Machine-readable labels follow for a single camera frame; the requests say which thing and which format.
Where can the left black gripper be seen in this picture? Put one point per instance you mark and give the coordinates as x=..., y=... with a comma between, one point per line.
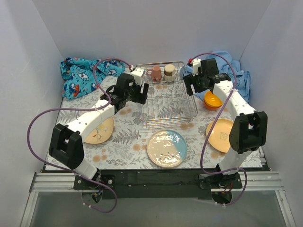
x=138, y=93

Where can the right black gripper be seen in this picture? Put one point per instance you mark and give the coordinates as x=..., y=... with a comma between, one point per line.
x=192, y=83

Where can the pink mug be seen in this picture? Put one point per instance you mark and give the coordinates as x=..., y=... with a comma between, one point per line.
x=155, y=73

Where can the steel tumbler cup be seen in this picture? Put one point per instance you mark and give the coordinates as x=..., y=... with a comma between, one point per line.
x=169, y=73

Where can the wire dish rack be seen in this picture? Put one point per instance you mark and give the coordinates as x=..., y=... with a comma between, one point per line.
x=168, y=103

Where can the yellow bowl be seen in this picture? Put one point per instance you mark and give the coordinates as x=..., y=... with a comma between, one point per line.
x=212, y=100

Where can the red orange bowl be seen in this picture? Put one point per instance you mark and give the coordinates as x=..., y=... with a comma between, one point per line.
x=210, y=107

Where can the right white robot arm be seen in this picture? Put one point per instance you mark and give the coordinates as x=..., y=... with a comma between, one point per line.
x=249, y=127

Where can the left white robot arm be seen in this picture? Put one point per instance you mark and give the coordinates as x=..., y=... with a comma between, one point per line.
x=66, y=144

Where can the light blue shirt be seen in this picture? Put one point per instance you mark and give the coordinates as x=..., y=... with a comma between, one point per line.
x=243, y=77

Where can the beige bird pattern plate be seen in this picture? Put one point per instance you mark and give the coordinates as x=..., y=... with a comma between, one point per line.
x=102, y=133

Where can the beige and blue plate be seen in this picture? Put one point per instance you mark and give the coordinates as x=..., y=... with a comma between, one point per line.
x=166, y=149

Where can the floral table mat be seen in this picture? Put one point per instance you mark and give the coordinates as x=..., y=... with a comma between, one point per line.
x=126, y=148

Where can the plain orange plate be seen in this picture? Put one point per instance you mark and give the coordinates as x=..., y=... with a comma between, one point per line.
x=219, y=137

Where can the blue shark pattern cloth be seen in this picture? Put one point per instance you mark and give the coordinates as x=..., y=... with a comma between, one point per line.
x=78, y=75

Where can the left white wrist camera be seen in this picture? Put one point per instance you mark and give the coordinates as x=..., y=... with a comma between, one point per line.
x=138, y=74

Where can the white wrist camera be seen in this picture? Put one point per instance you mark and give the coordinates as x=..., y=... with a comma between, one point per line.
x=138, y=74
x=194, y=64

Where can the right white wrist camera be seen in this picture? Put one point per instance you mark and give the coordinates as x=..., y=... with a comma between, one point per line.
x=194, y=64

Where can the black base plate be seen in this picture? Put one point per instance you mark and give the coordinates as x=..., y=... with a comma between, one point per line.
x=162, y=183

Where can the aluminium frame rail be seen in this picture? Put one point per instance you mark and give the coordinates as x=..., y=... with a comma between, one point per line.
x=63, y=182

